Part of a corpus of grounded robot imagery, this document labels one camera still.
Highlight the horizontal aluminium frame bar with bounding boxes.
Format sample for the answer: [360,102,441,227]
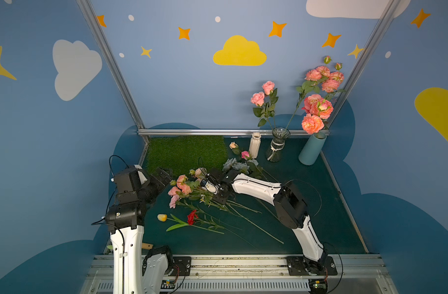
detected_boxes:
[137,128,329,137]

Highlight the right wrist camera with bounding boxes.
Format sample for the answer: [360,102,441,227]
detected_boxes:
[200,179,219,195]

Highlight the single pink rose stem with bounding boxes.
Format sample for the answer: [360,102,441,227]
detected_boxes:
[251,89,279,130]

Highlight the peach rosebud stem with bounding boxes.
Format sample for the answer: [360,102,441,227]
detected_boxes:
[224,142,277,182]

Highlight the pink rose spray stem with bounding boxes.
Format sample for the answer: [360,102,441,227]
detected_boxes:
[320,62,345,100]

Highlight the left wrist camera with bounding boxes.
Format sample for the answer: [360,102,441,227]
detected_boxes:
[134,164,149,185]

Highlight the coral pink rose stem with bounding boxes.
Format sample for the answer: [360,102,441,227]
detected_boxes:
[302,94,323,113]

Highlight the green artificial grass mat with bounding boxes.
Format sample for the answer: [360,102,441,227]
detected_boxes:
[143,136,228,178]

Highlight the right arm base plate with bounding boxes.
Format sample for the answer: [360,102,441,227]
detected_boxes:
[286,254,338,276]

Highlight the tall pink spray stem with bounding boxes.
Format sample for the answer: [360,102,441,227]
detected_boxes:
[285,55,332,129]

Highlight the clear glass vase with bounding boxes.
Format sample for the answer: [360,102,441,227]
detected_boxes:
[266,127,291,162]

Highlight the two-bloom coral rose stem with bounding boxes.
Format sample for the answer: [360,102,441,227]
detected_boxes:
[301,98,334,135]

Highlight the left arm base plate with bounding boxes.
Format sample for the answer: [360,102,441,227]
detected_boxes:
[165,256,192,277]

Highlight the white ribbed ceramic vase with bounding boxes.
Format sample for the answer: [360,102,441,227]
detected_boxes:
[248,132,261,159]

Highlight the teal cylinder vase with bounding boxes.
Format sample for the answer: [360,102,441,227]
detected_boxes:
[298,132,327,165]

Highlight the blue grey fabric flowers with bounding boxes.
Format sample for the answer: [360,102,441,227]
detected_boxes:
[222,157,280,221]

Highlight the red flower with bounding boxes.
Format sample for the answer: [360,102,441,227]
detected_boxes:
[187,209,257,249]

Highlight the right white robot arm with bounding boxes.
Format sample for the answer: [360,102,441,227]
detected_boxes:
[201,169,328,271]

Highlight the magenta rosebud stem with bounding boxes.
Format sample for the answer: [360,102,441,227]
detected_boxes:
[241,151,259,166]

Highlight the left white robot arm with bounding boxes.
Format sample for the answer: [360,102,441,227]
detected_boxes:
[105,165,173,294]

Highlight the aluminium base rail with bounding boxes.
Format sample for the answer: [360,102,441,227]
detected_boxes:
[81,254,398,294]

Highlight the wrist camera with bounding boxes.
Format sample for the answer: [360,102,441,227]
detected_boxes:
[134,164,149,185]
[200,179,219,195]

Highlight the pink flower bouquet pile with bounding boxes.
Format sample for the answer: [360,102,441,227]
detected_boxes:
[168,167,285,245]

